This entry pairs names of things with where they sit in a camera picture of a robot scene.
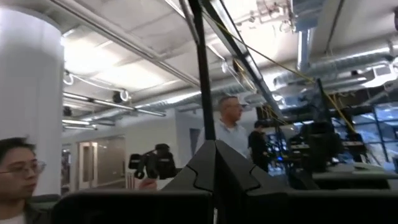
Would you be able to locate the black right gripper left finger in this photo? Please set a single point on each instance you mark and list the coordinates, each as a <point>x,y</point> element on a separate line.
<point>192,177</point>

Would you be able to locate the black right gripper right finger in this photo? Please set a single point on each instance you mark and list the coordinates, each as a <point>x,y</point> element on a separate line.
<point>239,174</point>

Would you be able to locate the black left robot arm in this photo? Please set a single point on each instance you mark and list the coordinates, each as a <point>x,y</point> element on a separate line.
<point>155,163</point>

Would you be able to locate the person in dark clothes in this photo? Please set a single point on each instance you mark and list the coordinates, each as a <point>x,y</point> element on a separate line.
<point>258,146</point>

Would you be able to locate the person in light shirt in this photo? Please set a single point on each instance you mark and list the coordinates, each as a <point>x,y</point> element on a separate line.
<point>231,130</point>

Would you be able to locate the person's hand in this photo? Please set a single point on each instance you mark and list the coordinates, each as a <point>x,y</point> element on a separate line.
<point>147,184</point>

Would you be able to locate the black equipment stand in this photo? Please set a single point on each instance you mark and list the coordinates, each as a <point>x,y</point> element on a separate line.
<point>320,143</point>

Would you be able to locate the white door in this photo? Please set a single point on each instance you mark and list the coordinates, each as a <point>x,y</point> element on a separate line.
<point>88,165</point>

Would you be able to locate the ceiling tube light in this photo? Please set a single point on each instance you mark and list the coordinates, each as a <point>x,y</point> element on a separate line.
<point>115,105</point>

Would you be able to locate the grey desk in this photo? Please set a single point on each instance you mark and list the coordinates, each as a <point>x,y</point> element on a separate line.
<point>354,175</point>

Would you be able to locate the pale blue vertical pipe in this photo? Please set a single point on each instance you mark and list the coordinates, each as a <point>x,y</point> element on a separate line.
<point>303,49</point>

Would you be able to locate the long ceiling conduit pipe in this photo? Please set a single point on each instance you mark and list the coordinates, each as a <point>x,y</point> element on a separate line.
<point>124,40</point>

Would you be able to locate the person with glasses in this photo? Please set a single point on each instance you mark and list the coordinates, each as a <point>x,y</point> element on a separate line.
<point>15,180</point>

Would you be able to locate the white round column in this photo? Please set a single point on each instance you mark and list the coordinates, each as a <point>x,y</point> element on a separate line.
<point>31,102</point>

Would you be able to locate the black metal rig frame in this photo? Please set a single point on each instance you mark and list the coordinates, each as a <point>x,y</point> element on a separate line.
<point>203,77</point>

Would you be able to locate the silver ceiling duct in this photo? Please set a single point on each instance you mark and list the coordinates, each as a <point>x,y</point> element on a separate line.
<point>342,65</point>

